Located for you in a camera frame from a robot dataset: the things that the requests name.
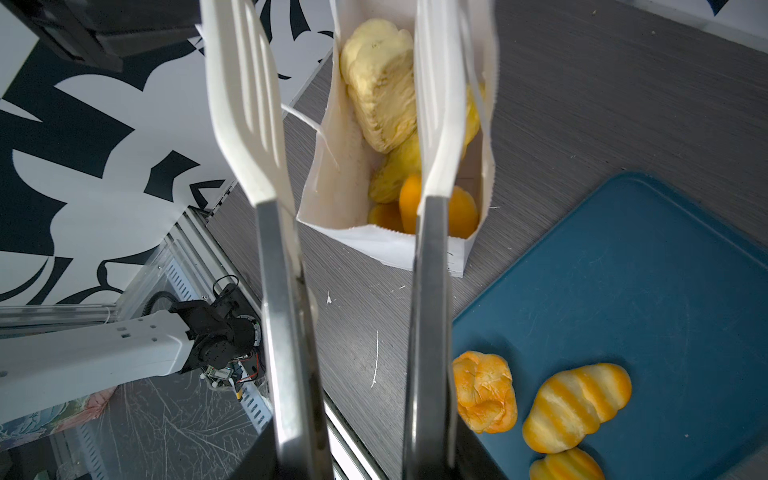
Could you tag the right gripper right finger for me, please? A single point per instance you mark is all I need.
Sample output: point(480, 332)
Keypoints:
point(472, 461)

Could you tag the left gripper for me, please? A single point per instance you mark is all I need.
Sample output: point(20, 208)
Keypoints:
point(102, 33)

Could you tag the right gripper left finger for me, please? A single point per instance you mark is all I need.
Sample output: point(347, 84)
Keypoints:
point(260, 462)

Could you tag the round flaky pastry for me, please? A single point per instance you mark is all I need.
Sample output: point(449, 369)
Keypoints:
point(486, 399)

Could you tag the metal tongs white tips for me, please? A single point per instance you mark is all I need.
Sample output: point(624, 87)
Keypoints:
point(246, 114)

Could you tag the white paper bag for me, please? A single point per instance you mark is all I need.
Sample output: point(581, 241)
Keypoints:
point(335, 199)

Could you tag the small striped bread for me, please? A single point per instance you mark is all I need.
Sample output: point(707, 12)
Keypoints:
point(377, 65)

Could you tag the croissant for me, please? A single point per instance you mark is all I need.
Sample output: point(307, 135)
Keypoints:
point(573, 404)
point(463, 212)
point(404, 160)

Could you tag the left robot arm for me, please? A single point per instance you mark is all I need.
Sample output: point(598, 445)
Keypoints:
point(96, 168)

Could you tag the striped bun bottom right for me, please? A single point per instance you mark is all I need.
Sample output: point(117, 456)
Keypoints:
point(573, 464)

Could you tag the teal tray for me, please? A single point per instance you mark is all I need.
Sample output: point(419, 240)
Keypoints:
point(641, 276)

